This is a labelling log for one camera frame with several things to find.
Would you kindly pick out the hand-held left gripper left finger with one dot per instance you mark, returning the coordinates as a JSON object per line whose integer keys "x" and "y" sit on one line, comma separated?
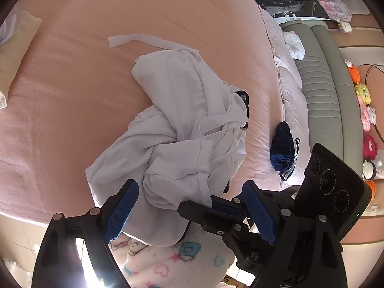
{"x": 123, "y": 213}

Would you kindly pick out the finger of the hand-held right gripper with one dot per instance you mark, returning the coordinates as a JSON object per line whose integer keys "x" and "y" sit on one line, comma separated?
{"x": 195, "y": 213}
{"x": 228, "y": 205}

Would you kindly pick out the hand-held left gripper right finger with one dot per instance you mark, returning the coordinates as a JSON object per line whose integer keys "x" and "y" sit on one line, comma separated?
{"x": 258, "y": 213}

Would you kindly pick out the white jacket with navy trim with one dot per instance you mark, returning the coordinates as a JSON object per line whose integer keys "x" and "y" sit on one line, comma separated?
{"x": 168, "y": 168}

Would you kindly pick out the navy shorts with white stripes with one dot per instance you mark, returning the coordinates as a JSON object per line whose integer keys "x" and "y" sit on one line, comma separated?
{"x": 282, "y": 144}

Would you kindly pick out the orange round plush toy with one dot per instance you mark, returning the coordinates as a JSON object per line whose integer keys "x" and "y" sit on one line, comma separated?
{"x": 372, "y": 189}

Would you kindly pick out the white and black plush toy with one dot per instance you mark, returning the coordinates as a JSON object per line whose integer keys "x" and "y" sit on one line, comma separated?
{"x": 370, "y": 169}

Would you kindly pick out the red plush toy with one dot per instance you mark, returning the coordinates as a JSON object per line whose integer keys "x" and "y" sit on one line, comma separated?
{"x": 370, "y": 147}

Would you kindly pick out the printed fleece pyjamas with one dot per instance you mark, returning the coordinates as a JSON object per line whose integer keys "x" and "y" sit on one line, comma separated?
{"x": 168, "y": 261}

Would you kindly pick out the pink and white plush toy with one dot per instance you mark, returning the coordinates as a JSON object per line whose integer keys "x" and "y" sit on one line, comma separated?
{"x": 368, "y": 117}

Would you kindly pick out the pink checked pillow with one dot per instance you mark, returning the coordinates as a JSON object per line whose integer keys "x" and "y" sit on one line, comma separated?
{"x": 271, "y": 33}
{"x": 292, "y": 111}

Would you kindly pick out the grey padded headboard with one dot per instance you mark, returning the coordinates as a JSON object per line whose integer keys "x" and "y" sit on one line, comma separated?
{"x": 324, "y": 96}

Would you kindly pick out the yellow plush toy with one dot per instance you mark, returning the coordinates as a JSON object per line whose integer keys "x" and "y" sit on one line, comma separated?
{"x": 363, "y": 94}

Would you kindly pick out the orange carrot plush toy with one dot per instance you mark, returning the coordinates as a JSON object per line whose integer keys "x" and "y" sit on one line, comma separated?
{"x": 353, "y": 73}

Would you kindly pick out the pink sheeted bed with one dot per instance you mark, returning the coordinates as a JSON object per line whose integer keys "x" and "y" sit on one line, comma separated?
{"x": 90, "y": 66}

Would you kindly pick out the small cream plush toy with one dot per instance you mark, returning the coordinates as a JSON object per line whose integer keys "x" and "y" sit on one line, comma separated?
{"x": 345, "y": 27}

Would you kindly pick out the cream folded garment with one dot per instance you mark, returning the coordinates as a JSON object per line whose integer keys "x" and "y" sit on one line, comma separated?
{"x": 27, "y": 60}

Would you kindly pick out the pink printed cloth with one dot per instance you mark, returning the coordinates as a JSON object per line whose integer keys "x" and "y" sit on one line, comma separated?
{"x": 330, "y": 4}

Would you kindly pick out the round wall decoration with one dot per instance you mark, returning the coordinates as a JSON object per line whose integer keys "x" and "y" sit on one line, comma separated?
{"x": 368, "y": 75}

